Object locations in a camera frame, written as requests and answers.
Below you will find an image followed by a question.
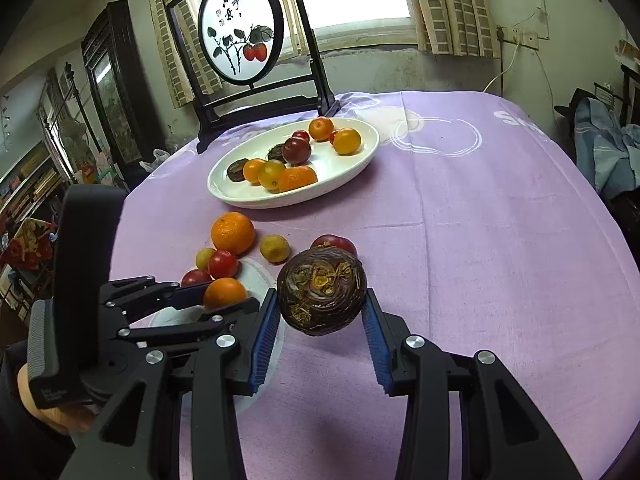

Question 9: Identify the person's left hand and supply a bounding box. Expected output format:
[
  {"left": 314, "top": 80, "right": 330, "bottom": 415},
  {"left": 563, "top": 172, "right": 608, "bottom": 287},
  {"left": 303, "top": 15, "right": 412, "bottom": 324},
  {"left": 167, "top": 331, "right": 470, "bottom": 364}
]
[{"left": 17, "top": 365, "right": 96, "bottom": 436}]

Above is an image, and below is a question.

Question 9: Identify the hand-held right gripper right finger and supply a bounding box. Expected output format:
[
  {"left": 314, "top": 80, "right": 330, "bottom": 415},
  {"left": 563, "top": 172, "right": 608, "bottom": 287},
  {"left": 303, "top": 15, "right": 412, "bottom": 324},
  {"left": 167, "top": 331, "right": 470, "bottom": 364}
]
[{"left": 362, "top": 287, "right": 583, "bottom": 480}]

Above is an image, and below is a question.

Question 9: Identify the green-tinged orange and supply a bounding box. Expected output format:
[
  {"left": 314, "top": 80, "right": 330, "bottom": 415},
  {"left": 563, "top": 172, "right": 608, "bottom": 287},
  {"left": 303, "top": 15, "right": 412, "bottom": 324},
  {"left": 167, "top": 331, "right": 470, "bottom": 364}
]
[{"left": 257, "top": 159, "right": 287, "bottom": 192}]

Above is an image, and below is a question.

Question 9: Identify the electric fan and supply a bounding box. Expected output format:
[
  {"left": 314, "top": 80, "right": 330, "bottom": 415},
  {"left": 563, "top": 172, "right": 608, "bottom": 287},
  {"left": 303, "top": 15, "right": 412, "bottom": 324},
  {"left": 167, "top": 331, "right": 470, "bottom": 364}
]
[{"left": 56, "top": 119, "right": 97, "bottom": 162}]

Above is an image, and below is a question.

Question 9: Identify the white oval plate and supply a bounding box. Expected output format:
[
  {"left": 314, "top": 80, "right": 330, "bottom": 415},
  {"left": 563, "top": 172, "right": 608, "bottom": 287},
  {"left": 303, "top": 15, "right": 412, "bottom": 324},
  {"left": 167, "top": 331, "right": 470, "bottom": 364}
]
[{"left": 207, "top": 117, "right": 381, "bottom": 209}]

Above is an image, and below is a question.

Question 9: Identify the wall socket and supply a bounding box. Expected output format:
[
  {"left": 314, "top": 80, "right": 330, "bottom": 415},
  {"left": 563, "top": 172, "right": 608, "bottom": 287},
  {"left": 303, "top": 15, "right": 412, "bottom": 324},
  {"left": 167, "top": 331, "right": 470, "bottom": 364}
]
[{"left": 497, "top": 25, "right": 539, "bottom": 49}]

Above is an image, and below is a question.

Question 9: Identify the purple tablecloth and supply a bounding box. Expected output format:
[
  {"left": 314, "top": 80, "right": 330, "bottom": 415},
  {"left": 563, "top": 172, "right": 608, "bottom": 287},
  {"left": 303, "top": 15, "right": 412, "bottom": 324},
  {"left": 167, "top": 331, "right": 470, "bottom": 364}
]
[{"left": 107, "top": 91, "right": 640, "bottom": 480}]

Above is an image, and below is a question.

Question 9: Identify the smooth orange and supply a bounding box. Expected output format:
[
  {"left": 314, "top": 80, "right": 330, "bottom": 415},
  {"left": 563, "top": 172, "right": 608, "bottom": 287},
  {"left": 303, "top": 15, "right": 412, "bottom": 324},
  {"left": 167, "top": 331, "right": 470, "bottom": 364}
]
[
  {"left": 242, "top": 158, "right": 267, "bottom": 184},
  {"left": 333, "top": 128, "right": 362, "bottom": 156},
  {"left": 203, "top": 277, "right": 249, "bottom": 311}
]

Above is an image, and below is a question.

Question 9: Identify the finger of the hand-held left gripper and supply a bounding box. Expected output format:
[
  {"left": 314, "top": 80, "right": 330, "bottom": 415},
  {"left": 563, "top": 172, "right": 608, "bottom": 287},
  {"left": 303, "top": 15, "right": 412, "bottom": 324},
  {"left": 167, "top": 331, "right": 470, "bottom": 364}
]
[
  {"left": 120, "top": 297, "right": 261, "bottom": 348},
  {"left": 100, "top": 276, "right": 211, "bottom": 318}
]

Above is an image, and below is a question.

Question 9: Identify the white plastic bag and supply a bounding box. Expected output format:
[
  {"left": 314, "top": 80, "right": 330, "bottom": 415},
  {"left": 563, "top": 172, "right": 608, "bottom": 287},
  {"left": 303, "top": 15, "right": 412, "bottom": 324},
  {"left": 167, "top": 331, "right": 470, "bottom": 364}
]
[{"left": 140, "top": 149, "right": 174, "bottom": 174}]

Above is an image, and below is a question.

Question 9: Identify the red floral cloth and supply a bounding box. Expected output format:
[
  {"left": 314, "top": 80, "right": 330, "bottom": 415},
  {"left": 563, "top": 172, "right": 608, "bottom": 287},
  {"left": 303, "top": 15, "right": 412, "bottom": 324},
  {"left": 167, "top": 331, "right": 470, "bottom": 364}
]
[{"left": 0, "top": 217, "right": 59, "bottom": 272}]

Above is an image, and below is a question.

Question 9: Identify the tangerine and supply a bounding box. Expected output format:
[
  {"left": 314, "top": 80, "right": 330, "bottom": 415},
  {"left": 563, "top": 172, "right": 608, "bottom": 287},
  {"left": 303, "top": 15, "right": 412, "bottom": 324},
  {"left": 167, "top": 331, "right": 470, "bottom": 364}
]
[
  {"left": 278, "top": 165, "right": 319, "bottom": 193},
  {"left": 308, "top": 117, "right": 335, "bottom": 142},
  {"left": 210, "top": 212, "right": 256, "bottom": 256}
]

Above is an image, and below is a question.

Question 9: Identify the dark purple tomato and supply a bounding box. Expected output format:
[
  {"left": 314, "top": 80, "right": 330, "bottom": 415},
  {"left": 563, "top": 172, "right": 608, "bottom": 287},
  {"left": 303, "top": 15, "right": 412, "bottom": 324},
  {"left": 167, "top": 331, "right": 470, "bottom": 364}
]
[
  {"left": 310, "top": 234, "right": 359, "bottom": 261},
  {"left": 282, "top": 137, "right": 313, "bottom": 166}
]

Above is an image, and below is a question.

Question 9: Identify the black round painted table screen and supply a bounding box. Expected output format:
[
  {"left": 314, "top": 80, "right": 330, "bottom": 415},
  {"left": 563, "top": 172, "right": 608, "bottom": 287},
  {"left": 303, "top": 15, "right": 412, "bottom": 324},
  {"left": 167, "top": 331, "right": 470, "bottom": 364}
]
[{"left": 167, "top": 0, "right": 342, "bottom": 155}]

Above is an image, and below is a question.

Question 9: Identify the bookshelf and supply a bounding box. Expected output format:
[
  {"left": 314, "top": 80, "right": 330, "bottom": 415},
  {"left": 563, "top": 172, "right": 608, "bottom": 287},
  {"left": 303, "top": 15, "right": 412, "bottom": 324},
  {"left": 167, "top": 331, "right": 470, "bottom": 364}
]
[{"left": 0, "top": 139, "right": 67, "bottom": 222}]

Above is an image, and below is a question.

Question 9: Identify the checked curtain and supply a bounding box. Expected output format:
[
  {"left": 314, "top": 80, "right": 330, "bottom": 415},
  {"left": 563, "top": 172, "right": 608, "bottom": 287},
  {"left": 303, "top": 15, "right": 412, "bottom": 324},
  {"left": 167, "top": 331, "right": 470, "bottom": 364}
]
[
  {"left": 402, "top": 0, "right": 501, "bottom": 59},
  {"left": 145, "top": 0, "right": 212, "bottom": 109}
]

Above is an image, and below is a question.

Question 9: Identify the blue clothing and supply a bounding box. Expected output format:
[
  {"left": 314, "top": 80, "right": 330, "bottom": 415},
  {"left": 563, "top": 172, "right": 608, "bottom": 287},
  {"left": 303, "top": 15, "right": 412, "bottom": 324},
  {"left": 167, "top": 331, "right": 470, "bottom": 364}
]
[{"left": 574, "top": 97, "right": 640, "bottom": 197}]

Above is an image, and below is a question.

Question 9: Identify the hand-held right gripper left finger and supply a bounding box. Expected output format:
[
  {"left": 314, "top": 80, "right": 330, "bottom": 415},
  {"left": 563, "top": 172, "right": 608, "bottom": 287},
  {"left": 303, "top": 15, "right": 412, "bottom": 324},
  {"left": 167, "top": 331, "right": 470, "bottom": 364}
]
[{"left": 60, "top": 287, "right": 282, "bottom": 480}]

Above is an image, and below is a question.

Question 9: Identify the dark wooden cabinet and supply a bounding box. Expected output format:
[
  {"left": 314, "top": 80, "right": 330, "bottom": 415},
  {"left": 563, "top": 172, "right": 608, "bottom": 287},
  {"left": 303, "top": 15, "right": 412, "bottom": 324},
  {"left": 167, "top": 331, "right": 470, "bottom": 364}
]
[{"left": 81, "top": 0, "right": 167, "bottom": 167}]

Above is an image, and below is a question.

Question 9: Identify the white cable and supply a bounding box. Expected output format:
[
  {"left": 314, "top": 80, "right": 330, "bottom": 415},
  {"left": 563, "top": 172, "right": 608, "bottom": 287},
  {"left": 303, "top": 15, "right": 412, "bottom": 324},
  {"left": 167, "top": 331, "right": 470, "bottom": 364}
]
[{"left": 482, "top": 40, "right": 521, "bottom": 95}]

